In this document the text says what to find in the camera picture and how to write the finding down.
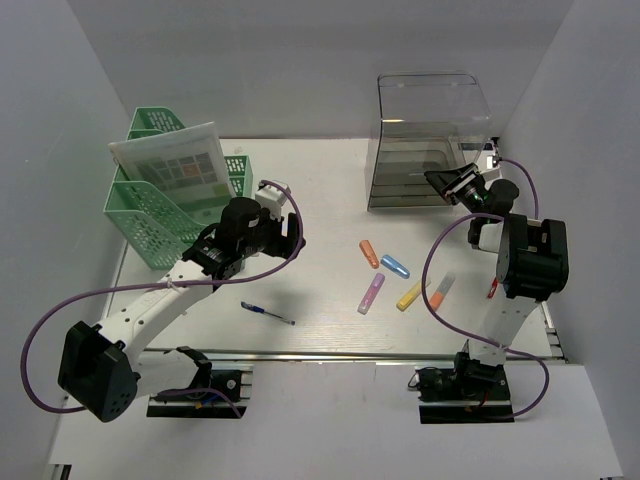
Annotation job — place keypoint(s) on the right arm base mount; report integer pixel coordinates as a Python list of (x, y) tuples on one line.
[(448, 396)]

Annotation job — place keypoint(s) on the orange highlighter white cap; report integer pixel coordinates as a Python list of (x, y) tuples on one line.
[(441, 291)]

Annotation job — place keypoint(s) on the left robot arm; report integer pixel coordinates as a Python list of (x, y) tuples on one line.
[(105, 367)]

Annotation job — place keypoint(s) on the document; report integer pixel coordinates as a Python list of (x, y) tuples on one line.
[(187, 166)]

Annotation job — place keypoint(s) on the red pen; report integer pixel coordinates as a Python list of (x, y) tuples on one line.
[(493, 288)]

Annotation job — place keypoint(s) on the yellow highlighter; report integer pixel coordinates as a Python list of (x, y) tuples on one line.
[(411, 295)]

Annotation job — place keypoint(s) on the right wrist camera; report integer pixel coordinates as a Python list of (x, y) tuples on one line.
[(490, 166)]

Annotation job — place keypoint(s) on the purple highlighter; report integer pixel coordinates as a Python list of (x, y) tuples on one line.
[(371, 294)]

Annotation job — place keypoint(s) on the blue highlighter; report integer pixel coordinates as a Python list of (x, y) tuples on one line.
[(395, 266)]

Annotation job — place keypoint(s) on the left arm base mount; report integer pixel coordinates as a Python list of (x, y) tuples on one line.
[(226, 395)]

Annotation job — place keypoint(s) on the green file organizer rack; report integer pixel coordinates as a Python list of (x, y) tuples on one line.
[(157, 229)]

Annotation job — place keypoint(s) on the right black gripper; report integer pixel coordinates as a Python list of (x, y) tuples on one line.
[(451, 181)]

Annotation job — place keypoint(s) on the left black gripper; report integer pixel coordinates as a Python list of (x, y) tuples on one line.
[(283, 246)]

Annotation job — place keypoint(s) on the blue ballpoint pen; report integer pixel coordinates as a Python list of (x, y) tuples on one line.
[(262, 311)]

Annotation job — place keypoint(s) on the orange highlighter near gripper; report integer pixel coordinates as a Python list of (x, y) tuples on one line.
[(369, 253)]

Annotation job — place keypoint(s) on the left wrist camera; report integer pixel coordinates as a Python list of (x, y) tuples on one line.
[(272, 198)]

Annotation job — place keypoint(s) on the clear acrylic drawer unit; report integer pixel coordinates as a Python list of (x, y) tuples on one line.
[(426, 121)]

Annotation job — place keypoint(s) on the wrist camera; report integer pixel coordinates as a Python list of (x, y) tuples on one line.
[(272, 198), (490, 166)]

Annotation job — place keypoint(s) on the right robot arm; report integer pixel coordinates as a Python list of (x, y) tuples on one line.
[(532, 264)]

